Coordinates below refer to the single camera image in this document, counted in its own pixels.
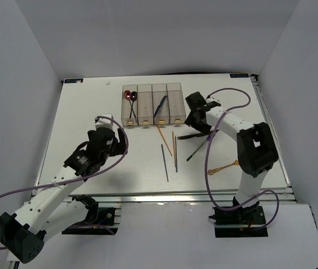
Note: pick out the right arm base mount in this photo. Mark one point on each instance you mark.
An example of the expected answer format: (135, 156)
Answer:
(244, 222)

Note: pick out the rainbow fork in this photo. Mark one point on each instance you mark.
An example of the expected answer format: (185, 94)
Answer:
(192, 155)

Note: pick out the blue chopstick right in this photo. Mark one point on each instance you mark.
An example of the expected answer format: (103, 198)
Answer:
(176, 155)

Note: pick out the blue knife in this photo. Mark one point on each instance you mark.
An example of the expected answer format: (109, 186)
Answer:
(159, 106)

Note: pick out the rainbow spoon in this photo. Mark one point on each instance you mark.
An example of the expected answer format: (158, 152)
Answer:
(127, 95)

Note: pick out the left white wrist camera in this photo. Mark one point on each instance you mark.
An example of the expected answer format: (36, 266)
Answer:
(104, 121)

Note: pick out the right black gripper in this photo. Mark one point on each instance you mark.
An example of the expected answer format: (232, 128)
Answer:
(190, 121)

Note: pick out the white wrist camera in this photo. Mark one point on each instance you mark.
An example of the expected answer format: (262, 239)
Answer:
(104, 121)
(212, 102)

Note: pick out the orange chopstick left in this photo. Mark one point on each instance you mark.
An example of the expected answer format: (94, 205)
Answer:
(164, 140)

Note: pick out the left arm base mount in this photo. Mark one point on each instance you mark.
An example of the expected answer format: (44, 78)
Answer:
(100, 219)

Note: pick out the blue chopstick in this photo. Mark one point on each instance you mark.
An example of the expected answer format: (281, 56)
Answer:
(176, 155)
(164, 162)

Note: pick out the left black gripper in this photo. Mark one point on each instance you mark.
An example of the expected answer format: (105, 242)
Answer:
(119, 147)

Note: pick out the left blue corner sticker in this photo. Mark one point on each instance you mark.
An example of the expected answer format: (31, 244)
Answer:
(73, 81)

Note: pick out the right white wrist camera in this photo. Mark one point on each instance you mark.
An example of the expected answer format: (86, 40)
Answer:
(212, 102)

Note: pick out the black spoon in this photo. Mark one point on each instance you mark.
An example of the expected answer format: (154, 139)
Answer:
(133, 98)

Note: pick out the blue chopstick left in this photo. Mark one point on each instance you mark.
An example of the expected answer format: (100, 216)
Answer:
(164, 162)

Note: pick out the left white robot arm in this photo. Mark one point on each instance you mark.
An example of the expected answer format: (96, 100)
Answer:
(25, 231)

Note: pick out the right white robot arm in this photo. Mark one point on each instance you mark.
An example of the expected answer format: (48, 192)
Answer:
(256, 149)

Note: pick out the blue corner sticker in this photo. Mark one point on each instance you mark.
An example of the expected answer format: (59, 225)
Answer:
(73, 81)
(239, 75)

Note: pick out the orange chopstick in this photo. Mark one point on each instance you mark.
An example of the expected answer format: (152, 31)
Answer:
(173, 135)
(164, 140)

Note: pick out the orange chopstick right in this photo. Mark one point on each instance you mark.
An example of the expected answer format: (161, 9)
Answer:
(173, 135)

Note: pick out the clear container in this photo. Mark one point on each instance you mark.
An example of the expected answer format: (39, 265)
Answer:
(159, 90)
(145, 104)
(176, 103)
(125, 110)

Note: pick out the gold fork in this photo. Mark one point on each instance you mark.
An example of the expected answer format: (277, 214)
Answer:
(216, 170)

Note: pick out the right blue corner sticker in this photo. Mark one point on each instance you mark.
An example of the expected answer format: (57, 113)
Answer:
(239, 75)

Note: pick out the black knife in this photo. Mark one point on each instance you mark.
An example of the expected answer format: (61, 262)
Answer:
(191, 136)

